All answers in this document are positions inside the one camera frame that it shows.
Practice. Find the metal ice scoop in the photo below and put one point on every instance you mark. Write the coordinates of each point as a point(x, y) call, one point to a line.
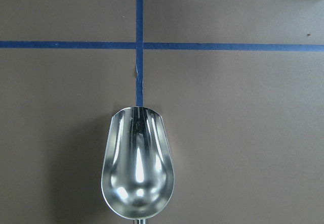
point(137, 180)

